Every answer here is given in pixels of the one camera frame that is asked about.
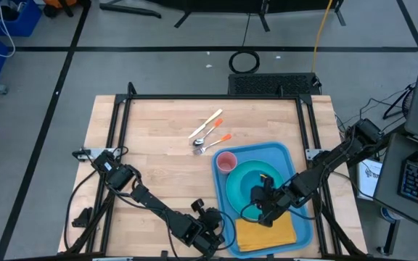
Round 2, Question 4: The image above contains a blue plastic bowl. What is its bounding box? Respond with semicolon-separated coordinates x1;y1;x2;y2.
237;170;276;211

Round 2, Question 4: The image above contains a blue tape roll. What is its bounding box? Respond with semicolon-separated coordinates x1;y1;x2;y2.
380;207;402;223

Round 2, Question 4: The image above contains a black computer case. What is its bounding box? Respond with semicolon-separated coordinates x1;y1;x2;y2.
227;72;322;96

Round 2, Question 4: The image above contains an orange-handled metal fork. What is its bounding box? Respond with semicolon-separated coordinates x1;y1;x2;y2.
192;133;233;157

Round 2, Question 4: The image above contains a yellow hanging cable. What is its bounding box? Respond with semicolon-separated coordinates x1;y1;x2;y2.
311;0;335;74

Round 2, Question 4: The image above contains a white printed paper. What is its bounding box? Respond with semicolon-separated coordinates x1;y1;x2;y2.
356;158;384;202

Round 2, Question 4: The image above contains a black metal table frame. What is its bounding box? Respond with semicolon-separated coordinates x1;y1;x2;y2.
63;82;368;261

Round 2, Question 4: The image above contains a yellow cloth napkin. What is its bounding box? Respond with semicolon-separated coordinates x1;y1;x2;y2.
234;210;298;253

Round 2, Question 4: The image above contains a black coiled floor cable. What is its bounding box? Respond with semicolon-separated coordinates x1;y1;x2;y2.
228;49;261;75

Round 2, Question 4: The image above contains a black room divider screen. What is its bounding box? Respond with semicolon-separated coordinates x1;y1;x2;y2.
99;0;347;33

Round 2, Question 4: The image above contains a cream-handled table knife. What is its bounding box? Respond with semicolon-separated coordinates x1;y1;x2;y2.
187;108;224;140

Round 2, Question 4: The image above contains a teal plastic plate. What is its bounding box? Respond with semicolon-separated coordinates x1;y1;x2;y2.
225;159;286;221

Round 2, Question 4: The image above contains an orange and black bag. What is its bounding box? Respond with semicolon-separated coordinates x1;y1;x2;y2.
43;0;91;18

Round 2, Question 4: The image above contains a pink plastic cup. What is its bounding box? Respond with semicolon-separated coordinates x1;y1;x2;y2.
216;151;239;175

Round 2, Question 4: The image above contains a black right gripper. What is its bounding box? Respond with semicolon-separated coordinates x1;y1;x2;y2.
250;175;298;228

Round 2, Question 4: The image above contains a blue plastic tray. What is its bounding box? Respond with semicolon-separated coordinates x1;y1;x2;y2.
210;141;314;260

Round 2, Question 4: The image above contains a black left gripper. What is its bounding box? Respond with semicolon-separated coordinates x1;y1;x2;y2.
189;198;229;258

